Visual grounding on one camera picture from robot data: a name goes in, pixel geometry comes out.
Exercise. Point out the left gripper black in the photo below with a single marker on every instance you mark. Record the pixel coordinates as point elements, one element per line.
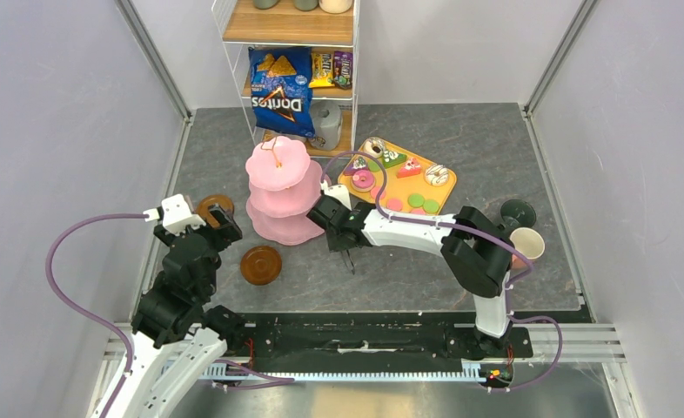
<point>227,232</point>

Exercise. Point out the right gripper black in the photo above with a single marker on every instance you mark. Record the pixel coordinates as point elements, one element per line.
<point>333,245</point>

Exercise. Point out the metal serving tongs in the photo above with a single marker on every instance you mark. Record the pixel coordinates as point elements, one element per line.
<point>348,262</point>

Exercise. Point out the purple cake slice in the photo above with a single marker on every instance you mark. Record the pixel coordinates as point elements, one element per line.
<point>356,164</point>

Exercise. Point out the green cake slice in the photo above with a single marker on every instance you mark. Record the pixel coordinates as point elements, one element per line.
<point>391,158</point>

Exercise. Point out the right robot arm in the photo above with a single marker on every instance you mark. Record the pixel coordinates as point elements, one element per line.
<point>478,253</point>

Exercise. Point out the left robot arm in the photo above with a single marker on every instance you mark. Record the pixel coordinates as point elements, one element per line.
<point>173,337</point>

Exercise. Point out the pink sandwich cookie far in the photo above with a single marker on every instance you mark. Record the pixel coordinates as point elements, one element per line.
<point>376,193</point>

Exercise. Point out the pink frosted donut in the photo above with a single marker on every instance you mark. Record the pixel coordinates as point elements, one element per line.
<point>363,181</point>

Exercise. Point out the pink sandwich cookie middle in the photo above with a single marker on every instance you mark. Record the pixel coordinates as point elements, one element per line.
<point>395,205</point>

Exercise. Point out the brown round coaster far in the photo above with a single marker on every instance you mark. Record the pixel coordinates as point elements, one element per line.
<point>215,209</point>

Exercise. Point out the brown round coaster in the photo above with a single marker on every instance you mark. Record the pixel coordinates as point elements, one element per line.
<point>215,209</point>
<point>261,265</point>

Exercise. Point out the brown round coaster near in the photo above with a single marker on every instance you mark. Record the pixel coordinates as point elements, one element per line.
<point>261,265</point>

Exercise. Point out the pink three-tier cake stand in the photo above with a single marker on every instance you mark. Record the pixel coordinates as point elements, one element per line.
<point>284,185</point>

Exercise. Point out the green sandwich cookie left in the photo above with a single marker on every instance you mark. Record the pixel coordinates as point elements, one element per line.
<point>416,200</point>

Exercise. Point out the green sandwich cookie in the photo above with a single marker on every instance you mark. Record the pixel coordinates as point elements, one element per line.
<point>430,206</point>
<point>416,200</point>

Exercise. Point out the yellow serving tray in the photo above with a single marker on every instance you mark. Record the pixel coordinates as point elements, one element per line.
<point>401,188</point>

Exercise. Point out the chocolate white donut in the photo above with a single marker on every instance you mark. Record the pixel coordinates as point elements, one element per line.
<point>374,147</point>

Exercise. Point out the green sandwich cookie right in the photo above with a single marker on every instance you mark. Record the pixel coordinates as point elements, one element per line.
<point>430,206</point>

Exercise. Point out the red strawberry cake slice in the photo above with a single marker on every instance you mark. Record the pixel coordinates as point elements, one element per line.
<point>411,168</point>

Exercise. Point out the white striped donut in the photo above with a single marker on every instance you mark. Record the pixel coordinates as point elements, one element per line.
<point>437,175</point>

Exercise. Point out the grey ceramic mug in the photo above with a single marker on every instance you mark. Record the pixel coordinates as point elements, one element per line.
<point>327,120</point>

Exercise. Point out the blue Doritos chip bag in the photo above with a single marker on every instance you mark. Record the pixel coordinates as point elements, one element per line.
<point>280,93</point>

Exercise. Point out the yellow M&M candy bag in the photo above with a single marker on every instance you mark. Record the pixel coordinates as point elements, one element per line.
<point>322,70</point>

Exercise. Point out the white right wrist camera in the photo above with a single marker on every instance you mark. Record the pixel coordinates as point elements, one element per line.
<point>339,192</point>

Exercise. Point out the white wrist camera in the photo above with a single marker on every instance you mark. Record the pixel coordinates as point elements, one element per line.
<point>175,215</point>
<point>339,192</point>

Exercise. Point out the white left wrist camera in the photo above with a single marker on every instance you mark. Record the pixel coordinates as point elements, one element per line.
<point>175,215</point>

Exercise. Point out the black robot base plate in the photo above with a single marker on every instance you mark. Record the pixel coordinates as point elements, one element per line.
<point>367,342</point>

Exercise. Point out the white wire wooden shelf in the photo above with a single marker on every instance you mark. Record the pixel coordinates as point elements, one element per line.
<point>323,26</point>

